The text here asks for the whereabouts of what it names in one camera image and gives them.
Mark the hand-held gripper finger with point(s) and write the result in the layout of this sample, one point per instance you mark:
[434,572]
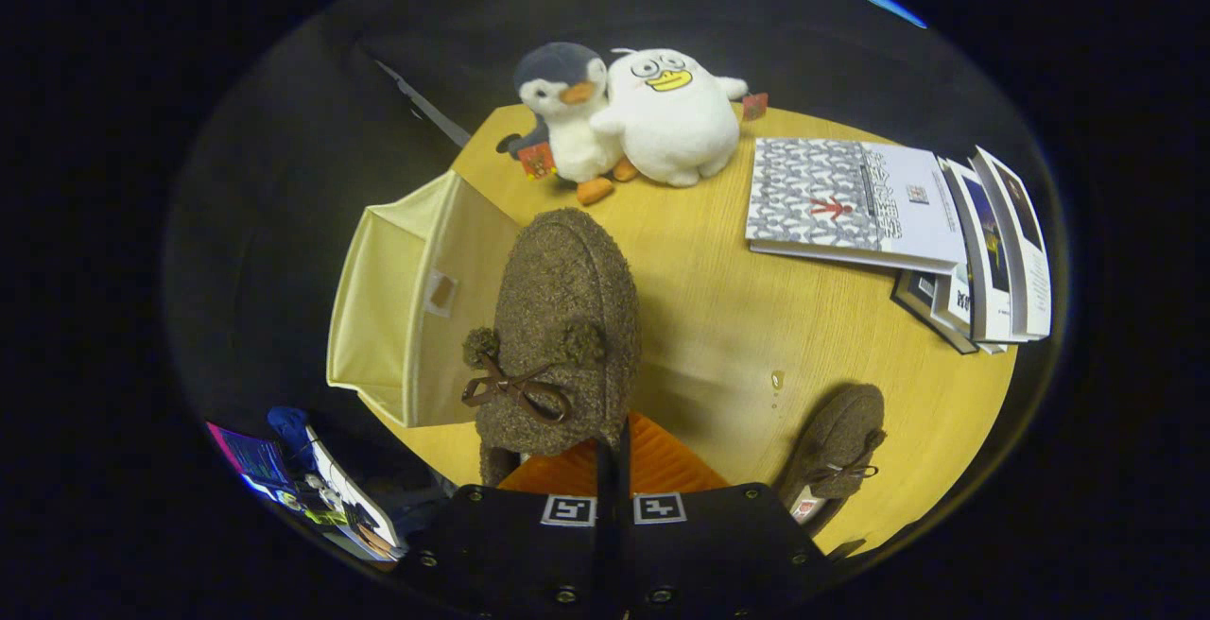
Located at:
[605,554]
[629,563]

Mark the brown fuzzy shoe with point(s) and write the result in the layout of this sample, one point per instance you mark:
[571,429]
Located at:
[562,318]
[837,431]

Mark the cream fabric storage box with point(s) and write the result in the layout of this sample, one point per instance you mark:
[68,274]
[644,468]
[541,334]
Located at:
[388,318]

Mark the colourful magazines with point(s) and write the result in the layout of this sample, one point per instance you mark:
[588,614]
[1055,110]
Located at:
[321,497]

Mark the grey patterned book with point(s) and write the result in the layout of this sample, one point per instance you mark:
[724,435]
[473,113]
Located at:
[822,195]

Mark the white book black lettering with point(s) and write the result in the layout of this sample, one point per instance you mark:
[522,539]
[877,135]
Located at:
[957,303]

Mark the white duck plush toy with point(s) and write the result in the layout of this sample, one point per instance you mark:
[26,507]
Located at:
[671,129]

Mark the grey penguin plush toy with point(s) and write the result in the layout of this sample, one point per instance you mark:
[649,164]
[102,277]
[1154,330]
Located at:
[567,124]

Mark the white book dark photo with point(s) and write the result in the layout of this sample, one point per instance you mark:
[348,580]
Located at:
[1026,242]

